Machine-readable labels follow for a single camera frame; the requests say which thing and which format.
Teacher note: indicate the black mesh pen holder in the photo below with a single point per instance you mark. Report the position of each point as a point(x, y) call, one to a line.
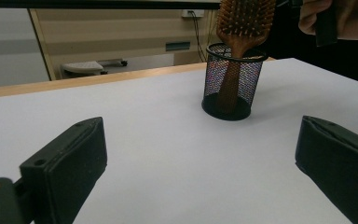
point(248, 77)

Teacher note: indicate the black horizontal frame bar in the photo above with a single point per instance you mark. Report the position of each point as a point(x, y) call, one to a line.
point(90, 3)

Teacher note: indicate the brown wooden hairbrush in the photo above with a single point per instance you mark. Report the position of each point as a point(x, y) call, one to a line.
point(245, 21)

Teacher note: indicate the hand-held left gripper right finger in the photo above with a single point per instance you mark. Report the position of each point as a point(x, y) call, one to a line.
point(338, 168)

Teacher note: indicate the light wooden table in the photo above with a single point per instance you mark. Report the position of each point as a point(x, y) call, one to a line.
point(105, 79)

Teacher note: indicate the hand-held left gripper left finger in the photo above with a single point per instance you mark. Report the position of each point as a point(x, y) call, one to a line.
point(65, 168)

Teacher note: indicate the white wall socket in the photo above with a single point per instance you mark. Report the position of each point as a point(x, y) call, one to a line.
point(193, 13)

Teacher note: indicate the white cabinet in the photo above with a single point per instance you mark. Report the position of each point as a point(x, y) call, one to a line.
point(9, 46)

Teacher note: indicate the grey desk label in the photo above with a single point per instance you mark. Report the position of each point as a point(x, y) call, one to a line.
point(177, 46)

